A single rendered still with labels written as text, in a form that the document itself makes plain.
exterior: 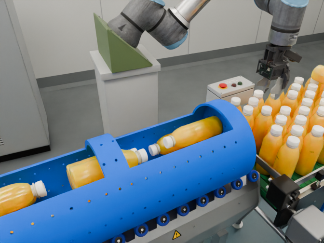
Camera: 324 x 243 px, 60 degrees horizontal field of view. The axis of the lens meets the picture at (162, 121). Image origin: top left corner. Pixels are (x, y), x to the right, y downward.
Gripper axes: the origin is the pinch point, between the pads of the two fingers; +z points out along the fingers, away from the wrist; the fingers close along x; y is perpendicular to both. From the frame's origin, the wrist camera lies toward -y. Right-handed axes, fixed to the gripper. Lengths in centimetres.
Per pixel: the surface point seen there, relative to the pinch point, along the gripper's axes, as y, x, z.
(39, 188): 86, 1, 5
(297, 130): 1.3, 15.6, 7.2
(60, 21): 28, -273, 41
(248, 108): 6.7, -3.6, 7.2
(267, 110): 1.0, 1.1, 7.2
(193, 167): 47, 17, 2
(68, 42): 24, -273, 65
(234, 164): 33.2, 18.7, 6.1
